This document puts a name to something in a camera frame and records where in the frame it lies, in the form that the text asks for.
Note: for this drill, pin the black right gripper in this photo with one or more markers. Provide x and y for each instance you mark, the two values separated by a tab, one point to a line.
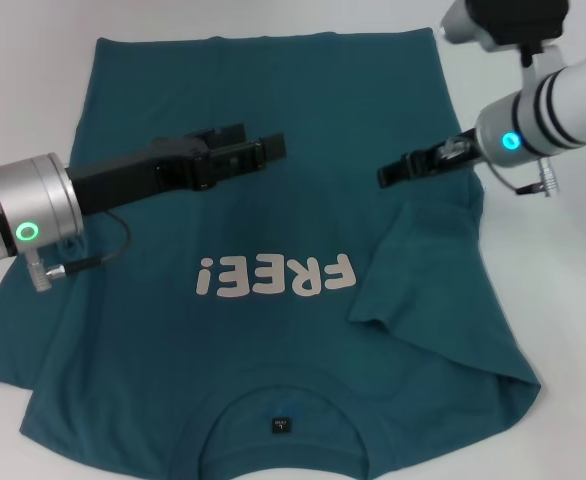
455	150

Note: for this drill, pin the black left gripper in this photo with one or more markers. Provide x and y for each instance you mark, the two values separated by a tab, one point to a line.
133	175

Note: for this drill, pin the teal blue printed t-shirt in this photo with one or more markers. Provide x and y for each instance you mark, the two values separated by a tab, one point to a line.
323	225

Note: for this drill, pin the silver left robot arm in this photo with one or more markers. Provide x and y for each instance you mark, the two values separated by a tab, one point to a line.
33	215

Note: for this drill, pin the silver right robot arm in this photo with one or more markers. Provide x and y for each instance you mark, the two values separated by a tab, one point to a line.
548	115

